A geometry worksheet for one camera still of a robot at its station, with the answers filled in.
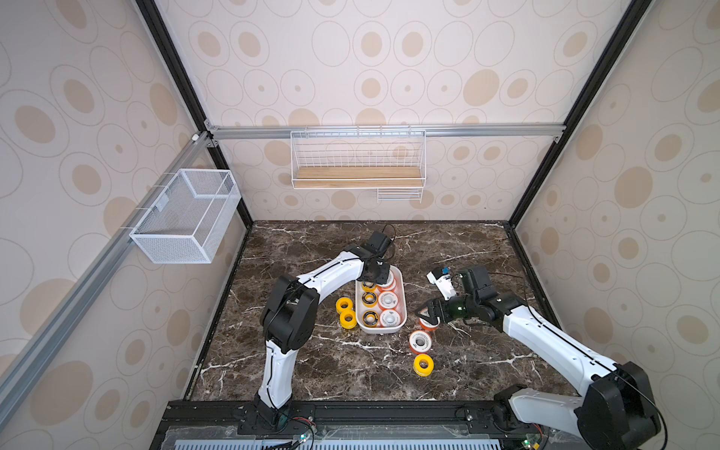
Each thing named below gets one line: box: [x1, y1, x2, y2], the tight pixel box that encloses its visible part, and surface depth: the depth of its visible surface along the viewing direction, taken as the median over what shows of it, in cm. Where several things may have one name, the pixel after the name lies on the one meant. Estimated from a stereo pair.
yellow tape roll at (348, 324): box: [339, 310, 358, 330], surface depth 92 cm
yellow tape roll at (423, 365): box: [413, 353, 435, 378], surface depth 83 cm
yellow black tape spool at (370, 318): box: [361, 309, 379, 329], surface depth 93 cm
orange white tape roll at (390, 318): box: [379, 308, 402, 329], surface depth 92 cm
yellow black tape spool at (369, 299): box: [360, 291, 378, 309], surface depth 97 cm
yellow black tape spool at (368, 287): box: [361, 282, 377, 294], surface depth 100 cm
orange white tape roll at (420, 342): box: [408, 330, 433, 356], surface depth 87 cm
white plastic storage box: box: [354, 264, 408, 334], surface depth 95 cm
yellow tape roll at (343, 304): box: [335, 297, 354, 314], surface depth 96 cm
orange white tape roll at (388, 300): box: [377, 290, 399, 310], surface depth 96 cm
